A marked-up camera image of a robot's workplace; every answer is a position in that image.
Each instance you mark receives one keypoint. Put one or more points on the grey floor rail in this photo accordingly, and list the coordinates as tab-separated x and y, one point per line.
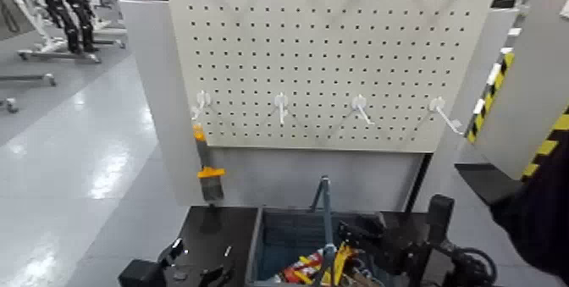
31	78

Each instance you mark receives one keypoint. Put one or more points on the black humanoid robot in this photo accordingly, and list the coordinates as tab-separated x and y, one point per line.
66	13

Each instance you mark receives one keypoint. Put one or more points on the dark purple fabric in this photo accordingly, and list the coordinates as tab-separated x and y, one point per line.
538	226

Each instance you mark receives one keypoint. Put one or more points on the grey caster foot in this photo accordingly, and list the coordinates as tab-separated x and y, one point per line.
11	105

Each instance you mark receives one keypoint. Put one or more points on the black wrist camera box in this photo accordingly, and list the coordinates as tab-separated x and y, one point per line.
140	274
441	217

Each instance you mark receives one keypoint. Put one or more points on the yellow paint roller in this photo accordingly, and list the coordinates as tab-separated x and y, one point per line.
342	257

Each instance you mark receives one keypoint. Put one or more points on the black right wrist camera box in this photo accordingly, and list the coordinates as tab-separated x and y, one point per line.
441	217

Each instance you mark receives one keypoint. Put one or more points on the red yellow tool package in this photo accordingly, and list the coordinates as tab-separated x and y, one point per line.
298	274

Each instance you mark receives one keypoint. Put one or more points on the hazard striped grey pillar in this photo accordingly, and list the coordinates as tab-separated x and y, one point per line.
529	80

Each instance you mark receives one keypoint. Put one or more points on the grey plastic crate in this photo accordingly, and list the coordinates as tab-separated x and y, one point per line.
253	244

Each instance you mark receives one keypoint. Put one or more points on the yellow grey paint brush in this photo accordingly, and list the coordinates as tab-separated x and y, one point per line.
210	182

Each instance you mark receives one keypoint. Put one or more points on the white perforated pegboard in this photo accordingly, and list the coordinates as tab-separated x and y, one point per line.
311	57

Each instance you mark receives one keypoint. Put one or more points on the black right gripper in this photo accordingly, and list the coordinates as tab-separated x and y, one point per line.
402	253

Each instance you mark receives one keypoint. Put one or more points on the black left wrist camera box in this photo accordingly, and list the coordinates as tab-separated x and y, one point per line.
140	274

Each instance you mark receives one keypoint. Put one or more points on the grey partition panel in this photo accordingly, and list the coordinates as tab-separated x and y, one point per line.
480	57
151	80

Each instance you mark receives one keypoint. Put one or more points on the grey stand base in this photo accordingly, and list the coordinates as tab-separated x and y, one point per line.
58	56

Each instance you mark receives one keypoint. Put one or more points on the white pegboard hook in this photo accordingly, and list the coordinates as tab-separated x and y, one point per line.
281	101
359	102
437	104
202	99

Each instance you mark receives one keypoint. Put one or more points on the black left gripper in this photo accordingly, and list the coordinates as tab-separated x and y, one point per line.
182	277

